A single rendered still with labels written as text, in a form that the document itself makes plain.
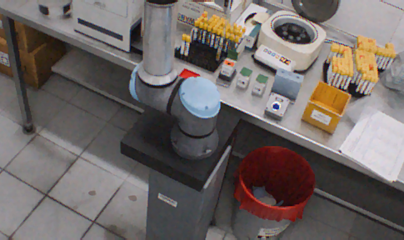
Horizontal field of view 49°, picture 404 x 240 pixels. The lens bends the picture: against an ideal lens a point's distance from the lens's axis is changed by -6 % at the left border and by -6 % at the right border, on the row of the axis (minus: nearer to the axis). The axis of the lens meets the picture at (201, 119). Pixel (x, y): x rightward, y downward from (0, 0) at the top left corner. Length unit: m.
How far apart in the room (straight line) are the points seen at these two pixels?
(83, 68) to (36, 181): 0.69
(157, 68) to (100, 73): 1.42
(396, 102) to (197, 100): 0.98
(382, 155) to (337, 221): 0.95
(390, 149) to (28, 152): 1.86
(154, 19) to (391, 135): 1.04
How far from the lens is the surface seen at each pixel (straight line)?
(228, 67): 1.76
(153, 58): 1.27
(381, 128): 1.84
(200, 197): 1.52
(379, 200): 2.46
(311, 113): 1.71
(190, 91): 1.31
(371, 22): 2.15
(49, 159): 2.65
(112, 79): 2.65
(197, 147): 1.41
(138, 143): 1.48
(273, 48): 1.91
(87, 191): 2.50
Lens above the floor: 2.08
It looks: 47 degrees down
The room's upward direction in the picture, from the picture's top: 11 degrees clockwise
